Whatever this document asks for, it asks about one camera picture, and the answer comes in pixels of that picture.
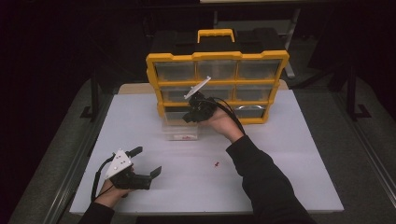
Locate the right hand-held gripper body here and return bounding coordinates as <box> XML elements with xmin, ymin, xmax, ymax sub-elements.
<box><xmin>183</xmin><ymin>76</ymin><xmax>219</xmax><ymax>123</ymax></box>

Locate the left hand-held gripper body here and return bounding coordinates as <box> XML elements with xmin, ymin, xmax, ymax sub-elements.
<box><xmin>104</xmin><ymin>148</ymin><xmax>153</xmax><ymax>190</ymax></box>

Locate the clear plastic storage drawer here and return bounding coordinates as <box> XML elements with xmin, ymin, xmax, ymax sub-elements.
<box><xmin>161</xmin><ymin>119</ymin><xmax>199</xmax><ymax>142</ymax></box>

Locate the yellow organizer cabinet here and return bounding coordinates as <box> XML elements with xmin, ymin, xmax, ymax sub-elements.
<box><xmin>145</xmin><ymin>27</ymin><xmax>290</xmax><ymax>126</ymax></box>

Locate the person's right hand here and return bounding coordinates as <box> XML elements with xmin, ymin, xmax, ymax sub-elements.
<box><xmin>199</xmin><ymin>106</ymin><xmax>246</xmax><ymax>144</ymax></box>

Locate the set of clear cabinet drawers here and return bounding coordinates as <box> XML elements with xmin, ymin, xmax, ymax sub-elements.
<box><xmin>154</xmin><ymin>59</ymin><xmax>283</xmax><ymax>120</ymax></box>

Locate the tan wooden board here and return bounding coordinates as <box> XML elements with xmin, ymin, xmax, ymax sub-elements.
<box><xmin>118</xmin><ymin>78</ymin><xmax>289</xmax><ymax>95</ymax></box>

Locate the black metal stand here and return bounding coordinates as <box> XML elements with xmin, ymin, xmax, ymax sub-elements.
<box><xmin>79</xmin><ymin>69</ymin><xmax>101</xmax><ymax>122</ymax></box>
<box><xmin>346</xmin><ymin>62</ymin><xmax>372</xmax><ymax>121</ymax></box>

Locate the silver metal leg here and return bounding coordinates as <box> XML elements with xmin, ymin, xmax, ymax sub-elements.
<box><xmin>283</xmin><ymin>7</ymin><xmax>303</xmax><ymax>78</ymax></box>

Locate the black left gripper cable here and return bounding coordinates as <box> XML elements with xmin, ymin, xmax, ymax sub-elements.
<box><xmin>91</xmin><ymin>153</ymin><xmax>116</xmax><ymax>203</ymax></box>

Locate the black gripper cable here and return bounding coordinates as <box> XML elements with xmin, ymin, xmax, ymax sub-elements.
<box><xmin>211</xmin><ymin>96</ymin><xmax>247</xmax><ymax>135</ymax></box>
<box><xmin>91</xmin><ymin>153</ymin><xmax>116</xmax><ymax>203</ymax></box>

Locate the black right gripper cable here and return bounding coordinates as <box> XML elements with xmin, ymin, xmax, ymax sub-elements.
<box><xmin>211</xmin><ymin>96</ymin><xmax>247</xmax><ymax>135</ymax></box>

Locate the aluminium frame rail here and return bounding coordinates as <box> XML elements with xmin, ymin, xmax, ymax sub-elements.
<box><xmin>332</xmin><ymin>91</ymin><xmax>396</xmax><ymax>197</ymax></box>
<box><xmin>50</xmin><ymin>92</ymin><xmax>111</xmax><ymax>224</ymax></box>

